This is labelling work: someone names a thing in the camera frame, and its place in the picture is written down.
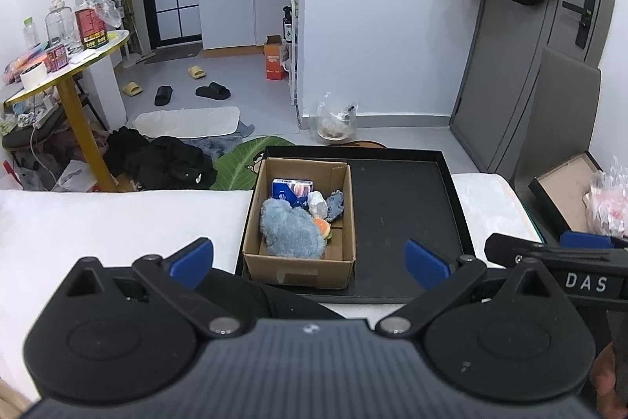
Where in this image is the white kitchen cabinet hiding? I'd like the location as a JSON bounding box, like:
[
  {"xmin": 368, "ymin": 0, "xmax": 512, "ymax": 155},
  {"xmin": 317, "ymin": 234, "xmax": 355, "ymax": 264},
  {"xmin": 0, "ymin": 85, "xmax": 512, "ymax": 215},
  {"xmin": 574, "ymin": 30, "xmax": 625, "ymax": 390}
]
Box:
[{"xmin": 195, "ymin": 0, "xmax": 300, "ymax": 51}]

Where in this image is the black tray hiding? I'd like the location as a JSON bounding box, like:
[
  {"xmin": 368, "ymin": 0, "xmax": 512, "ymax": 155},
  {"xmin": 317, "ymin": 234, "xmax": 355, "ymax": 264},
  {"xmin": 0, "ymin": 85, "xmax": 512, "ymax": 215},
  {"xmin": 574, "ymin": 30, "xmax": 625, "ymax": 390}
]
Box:
[{"xmin": 234, "ymin": 145, "xmax": 476, "ymax": 305}]

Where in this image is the person's right hand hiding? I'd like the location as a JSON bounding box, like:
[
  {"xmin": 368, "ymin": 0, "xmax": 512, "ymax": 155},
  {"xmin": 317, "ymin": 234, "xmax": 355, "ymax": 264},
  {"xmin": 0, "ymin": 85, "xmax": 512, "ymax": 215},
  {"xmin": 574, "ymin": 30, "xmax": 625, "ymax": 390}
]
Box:
[{"xmin": 590, "ymin": 340, "xmax": 619, "ymax": 415}]

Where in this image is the dark doormat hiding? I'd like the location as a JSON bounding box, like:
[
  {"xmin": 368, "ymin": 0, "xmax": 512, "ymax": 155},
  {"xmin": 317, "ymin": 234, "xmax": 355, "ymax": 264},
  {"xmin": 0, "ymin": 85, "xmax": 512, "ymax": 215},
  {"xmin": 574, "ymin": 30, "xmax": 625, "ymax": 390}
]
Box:
[{"xmin": 144, "ymin": 43, "xmax": 203, "ymax": 65}]

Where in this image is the pile of black clothes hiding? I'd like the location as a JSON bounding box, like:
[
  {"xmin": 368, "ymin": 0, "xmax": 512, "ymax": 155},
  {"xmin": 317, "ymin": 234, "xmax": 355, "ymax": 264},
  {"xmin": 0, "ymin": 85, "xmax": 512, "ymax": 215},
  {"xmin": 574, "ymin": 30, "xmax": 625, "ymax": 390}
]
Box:
[{"xmin": 105, "ymin": 127, "xmax": 218, "ymax": 190}]

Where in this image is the large clear bottle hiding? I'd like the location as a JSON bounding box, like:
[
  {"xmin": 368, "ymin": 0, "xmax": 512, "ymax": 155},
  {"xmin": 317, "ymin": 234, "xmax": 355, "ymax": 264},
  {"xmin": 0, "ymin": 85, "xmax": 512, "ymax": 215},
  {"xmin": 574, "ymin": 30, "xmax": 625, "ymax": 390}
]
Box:
[{"xmin": 45, "ymin": 0, "xmax": 75, "ymax": 48}]

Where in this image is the pink white plastic bag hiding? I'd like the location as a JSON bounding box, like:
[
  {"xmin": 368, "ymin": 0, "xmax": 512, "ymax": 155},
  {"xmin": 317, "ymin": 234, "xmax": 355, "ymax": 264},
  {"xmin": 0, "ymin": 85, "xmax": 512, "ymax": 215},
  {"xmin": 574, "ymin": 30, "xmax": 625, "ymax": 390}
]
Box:
[{"xmin": 581, "ymin": 156, "xmax": 628, "ymax": 239}]

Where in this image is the white tape roll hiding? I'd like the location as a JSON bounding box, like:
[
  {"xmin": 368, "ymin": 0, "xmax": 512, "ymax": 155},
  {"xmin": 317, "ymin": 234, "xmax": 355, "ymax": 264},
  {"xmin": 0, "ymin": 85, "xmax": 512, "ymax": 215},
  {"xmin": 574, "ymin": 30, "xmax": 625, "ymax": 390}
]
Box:
[{"xmin": 20, "ymin": 62, "xmax": 48, "ymax": 90}]

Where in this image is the black door handle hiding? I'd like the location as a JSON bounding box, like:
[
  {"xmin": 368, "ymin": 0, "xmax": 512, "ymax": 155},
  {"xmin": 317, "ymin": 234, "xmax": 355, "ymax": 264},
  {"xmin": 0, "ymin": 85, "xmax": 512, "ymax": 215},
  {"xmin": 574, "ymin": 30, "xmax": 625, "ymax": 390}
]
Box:
[{"xmin": 562, "ymin": 0, "xmax": 598, "ymax": 49}]

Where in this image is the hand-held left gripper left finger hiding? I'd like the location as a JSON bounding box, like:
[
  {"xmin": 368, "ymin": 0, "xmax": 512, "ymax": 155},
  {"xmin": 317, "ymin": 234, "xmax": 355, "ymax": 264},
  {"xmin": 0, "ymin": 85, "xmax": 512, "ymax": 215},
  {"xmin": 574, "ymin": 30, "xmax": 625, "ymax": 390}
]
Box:
[{"xmin": 64, "ymin": 237, "xmax": 241, "ymax": 336}]

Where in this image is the white standing fan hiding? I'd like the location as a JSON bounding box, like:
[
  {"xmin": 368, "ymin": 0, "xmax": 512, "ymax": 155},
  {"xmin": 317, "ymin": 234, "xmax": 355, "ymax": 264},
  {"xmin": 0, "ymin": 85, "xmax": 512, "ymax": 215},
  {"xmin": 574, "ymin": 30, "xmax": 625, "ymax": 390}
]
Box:
[{"xmin": 100, "ymin": 0, "xmax": 146, "ymax": 69}]

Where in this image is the white floor mat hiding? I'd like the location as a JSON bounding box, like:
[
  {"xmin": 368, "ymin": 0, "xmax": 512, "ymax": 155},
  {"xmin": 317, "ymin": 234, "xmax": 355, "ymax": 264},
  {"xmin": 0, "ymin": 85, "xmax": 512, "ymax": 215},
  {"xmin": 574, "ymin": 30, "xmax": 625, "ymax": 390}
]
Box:
[{"xmin": 133, "ymin": 106, "xmax": 241, "ymax": 139}]

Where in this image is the blue tissue packet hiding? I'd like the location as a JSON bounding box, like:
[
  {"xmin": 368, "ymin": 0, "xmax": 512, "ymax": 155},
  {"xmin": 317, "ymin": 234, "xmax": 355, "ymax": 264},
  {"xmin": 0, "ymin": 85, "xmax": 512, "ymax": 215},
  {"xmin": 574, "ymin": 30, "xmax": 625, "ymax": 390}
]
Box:
[{"xmin": 271, "ymin": 177, "xmax": 315, "ymax": 209}]

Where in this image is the white blanket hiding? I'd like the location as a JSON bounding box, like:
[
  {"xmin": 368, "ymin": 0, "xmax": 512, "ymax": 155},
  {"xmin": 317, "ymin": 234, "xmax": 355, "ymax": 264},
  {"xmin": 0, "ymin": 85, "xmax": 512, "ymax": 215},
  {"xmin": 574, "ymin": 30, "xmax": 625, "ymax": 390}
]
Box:
[{"xmin": 0, "ymin": 174, "xmax": 543, "ymax": 405}]

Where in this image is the orange carton box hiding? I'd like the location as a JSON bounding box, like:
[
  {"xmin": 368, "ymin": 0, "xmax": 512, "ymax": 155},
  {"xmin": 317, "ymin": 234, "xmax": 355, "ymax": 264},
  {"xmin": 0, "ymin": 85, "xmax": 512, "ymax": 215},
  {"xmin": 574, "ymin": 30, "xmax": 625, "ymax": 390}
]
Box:
[{"xmin": 265, "ymin": 35, "xmax": 288, "ymax": 81}]

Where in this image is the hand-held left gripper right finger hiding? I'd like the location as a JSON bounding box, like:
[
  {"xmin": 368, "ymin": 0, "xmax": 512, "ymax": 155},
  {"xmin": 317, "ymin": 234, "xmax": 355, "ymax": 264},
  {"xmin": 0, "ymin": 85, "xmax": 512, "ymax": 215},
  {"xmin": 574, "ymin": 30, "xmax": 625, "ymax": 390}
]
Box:
[{"xmin": 377, "ymin": 238, "xmax": 572, "ymax": 335}]

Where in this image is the yellow round table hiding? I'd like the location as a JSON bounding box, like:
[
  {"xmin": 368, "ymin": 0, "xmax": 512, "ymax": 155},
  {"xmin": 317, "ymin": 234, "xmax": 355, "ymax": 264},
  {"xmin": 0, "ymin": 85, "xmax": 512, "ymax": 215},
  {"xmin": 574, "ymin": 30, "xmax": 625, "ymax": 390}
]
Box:
[{"xmin": 4, "ymin": 29, "xmax": 131, "ymax": 193}]

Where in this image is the grey board panel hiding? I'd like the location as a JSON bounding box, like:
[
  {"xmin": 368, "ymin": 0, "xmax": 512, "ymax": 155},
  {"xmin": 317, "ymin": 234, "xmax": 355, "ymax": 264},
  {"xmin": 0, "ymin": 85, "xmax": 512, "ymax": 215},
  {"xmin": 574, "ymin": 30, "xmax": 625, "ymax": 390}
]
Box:
[{"xmin": 513, "ymin": 47, "xmax": 602, "ymax": 204}]

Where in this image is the colourful plastic packet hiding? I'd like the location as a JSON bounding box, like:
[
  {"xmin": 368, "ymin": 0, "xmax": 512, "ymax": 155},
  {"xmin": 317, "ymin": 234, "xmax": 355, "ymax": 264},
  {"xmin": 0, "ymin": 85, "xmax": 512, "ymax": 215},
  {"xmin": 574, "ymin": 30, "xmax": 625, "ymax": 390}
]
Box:
[{"xmin": 2, "ymin": 47, "xmax": 47, "ymax": 83}]

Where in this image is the white shelf rack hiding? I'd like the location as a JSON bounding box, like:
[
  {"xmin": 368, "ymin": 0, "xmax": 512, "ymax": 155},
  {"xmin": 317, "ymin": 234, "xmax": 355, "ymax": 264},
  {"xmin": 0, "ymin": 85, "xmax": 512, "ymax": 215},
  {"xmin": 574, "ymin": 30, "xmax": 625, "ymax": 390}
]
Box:
[{"xmin": 282, "ymin": 0, "xmax": 301, "ymax": 106}]

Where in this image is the brown cardboard box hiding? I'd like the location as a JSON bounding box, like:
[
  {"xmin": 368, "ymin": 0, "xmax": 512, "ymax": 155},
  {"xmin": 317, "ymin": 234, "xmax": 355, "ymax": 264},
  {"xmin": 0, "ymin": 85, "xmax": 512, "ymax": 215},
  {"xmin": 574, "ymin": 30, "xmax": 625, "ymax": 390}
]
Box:
[{"xmin": 242, "ymin": 158, "xmax": 356, "ymax": 291}]

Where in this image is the large red carton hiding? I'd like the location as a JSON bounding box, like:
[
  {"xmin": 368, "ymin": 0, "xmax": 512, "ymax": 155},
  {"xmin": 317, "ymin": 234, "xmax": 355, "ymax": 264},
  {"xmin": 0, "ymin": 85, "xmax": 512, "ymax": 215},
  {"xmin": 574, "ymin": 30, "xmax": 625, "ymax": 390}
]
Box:
[{"xmin": 73, "ymin": 5, "xmax": 109, "ymax": 51}]

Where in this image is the green leaf floor mat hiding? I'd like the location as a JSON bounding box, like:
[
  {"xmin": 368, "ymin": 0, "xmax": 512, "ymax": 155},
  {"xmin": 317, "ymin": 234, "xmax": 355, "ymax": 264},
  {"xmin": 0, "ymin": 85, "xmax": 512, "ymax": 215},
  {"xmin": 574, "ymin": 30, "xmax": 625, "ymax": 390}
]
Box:
[{"xmin": 211, "ymin": 134, "xmax": 296, "ymax": 190}]

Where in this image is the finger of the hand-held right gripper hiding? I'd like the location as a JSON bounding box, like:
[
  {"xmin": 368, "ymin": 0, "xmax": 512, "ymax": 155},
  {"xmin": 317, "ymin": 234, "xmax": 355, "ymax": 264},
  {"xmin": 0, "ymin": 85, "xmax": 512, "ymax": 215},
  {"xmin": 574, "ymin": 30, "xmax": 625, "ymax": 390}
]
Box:
[
  {"xmin": 483, "ymin": 232, "xmax": 565, "ymax": 271},
  {"xmin": 559, "ymin": 230, "xmax": 628, "ymax": 251}
]

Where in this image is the green orange plush toy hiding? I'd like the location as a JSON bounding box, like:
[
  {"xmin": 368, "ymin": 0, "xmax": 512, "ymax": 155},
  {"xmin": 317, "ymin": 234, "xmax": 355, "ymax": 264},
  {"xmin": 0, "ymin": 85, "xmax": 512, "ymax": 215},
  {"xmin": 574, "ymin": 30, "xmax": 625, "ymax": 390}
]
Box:
[{"xmin": 311, "ymin": 217, "xmax": 335, "ymax": 244}]

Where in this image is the grey door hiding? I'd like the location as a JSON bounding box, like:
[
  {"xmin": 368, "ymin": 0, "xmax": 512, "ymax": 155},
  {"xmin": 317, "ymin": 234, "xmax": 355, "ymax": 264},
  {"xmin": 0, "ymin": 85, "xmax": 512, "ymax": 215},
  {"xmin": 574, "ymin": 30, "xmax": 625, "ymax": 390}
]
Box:
[{"xmin": 450, "ymin": 0, "xmax": 621, "ymax": 174}]

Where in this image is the green capped bottle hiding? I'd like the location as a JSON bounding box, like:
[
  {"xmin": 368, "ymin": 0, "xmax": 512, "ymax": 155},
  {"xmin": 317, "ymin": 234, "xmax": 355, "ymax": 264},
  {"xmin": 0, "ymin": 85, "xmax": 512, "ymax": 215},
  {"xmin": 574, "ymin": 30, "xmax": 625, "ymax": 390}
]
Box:
[{"xmin": 22, "ymin": 17, "xmax": 41, "ymax": 51}]

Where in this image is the grey plush toy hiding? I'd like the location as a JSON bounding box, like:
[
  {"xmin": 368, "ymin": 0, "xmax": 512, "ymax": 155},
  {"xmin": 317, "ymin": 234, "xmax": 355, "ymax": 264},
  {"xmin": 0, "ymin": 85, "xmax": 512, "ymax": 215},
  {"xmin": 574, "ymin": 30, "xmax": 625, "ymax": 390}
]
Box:
[{"xmin": 259, "ymin": 197, "xmax": 327, "ymax": 259}]

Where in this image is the small dark blue plush toy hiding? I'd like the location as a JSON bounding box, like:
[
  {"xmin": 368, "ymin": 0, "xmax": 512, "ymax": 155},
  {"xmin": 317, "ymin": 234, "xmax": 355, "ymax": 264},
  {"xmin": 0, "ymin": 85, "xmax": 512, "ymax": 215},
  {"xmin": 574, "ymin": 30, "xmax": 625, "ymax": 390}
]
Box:
[{"xmin": 325, "ymin": 189, "xmax": 345, "ymax": 223}]

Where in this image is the clear plastic bag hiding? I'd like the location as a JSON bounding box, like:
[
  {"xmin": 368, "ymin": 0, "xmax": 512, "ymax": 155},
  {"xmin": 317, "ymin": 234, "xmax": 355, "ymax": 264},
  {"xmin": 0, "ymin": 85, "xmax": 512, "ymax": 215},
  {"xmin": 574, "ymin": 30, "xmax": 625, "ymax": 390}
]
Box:
[{"xmin": 316, "ymin": 91, "xmax": 359, "ymax": 142}]

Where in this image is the blue fluffy rug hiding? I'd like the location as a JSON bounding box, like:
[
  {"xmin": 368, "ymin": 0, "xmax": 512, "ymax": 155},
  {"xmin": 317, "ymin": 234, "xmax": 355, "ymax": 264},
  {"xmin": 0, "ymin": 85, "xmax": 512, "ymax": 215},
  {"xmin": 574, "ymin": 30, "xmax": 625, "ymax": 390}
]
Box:
[{"xmin": 189, "ymin": 119, "xmax": 256, "ymax": 159}]

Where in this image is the small pink box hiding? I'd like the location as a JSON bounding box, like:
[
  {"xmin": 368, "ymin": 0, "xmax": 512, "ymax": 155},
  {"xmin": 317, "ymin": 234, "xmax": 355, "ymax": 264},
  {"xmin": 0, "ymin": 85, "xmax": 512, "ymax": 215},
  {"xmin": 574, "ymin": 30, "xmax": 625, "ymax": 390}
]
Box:
[{"xmin": 45, "ymin": 44, "xmax": 69, "ymax": 71}]

